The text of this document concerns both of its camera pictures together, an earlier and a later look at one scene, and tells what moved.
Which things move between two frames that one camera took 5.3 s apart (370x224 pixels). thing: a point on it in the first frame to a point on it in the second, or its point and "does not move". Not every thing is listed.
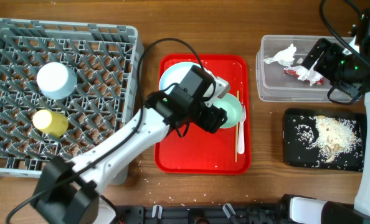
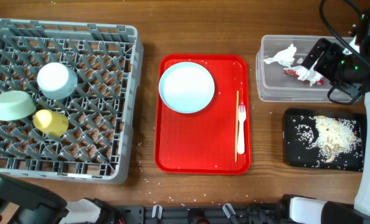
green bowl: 232,105 to 13,104
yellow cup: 54,124 does not move
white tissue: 285,57 does not move
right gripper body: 334,65 does not move
